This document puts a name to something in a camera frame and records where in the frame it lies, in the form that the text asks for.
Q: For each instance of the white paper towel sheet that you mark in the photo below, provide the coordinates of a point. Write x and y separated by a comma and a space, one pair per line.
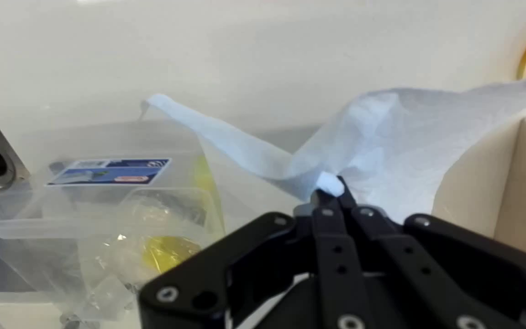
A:
388, 149

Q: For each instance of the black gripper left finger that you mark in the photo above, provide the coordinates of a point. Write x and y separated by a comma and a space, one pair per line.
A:
229, 281

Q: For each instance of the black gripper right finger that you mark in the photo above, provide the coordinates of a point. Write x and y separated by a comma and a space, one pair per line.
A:
445, 275

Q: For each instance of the clear plastic storage bin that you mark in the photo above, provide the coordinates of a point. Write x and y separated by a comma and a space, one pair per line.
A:
109, 210

